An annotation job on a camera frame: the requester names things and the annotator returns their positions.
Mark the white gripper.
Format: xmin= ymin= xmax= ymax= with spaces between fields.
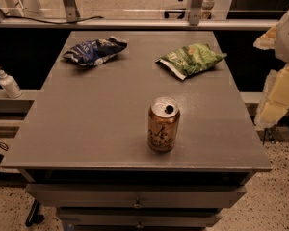
xmin=253 ymin=10 xmax=289 ymax=130

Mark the blue chip bag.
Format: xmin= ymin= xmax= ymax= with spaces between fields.
xmin=63 ymin=36 xmax=127 ymax=67

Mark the green chip bag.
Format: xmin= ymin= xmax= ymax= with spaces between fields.
xmin=157 ymin=43 xmax=226 ymax=81

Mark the orange soda can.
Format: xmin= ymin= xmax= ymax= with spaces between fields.
xmin=147 ymin=97 xmax=180 ymax=153

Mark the upper drawer knob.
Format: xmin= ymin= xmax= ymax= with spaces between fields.
xmin=133 ymin=199 xmax=143 ymax=209

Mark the grey drawer cabinet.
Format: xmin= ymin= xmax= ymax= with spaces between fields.
xmin=3 ymin=31 xmax=271 ymax=231

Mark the white pump bottle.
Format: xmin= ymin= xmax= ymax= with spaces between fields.
xmin=0 ymin=66 xmax=22 ymax=99

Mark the metal frame post right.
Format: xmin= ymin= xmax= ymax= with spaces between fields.
xmin=187 ymin=0 xmax=203 ymax=26

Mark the metal frame post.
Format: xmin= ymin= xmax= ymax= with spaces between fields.
xmin=63 ymin=0 xmax=80 ymax=23
xmin=187 ymin=0 xmax=203 ymax=26

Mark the metal frame post left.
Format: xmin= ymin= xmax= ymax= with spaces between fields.
xmin=63 ymin=0 xmax=80 ymax=23

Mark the black cable on ledge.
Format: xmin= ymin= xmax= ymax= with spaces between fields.
xmin=0 ymin=0 xmax=104 ymax=25

